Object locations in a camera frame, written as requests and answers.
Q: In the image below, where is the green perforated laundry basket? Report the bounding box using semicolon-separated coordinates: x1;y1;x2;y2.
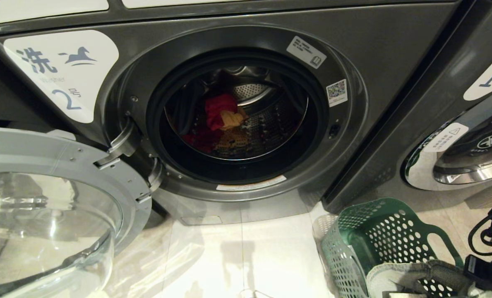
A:
312;197;464;298

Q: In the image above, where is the grey and white cloth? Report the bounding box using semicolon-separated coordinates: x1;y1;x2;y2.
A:
366;260;474;298

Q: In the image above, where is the round glass washer door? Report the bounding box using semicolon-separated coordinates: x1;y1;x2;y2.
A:
0;127;153;298

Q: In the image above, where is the chrome rimmed closed washer door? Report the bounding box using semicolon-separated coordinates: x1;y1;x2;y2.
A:
402;86;492;191

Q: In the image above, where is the red cloth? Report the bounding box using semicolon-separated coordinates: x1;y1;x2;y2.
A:
205;94;238;131

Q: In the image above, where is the grey front-load washing machine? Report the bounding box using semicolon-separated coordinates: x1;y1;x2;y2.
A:
0;0;470;226

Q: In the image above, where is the grey neighbouring washing machine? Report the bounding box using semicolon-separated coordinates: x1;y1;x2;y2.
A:
323;0;492;214

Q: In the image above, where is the yellow cloth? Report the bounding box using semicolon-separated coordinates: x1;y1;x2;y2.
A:
220;109;249;131

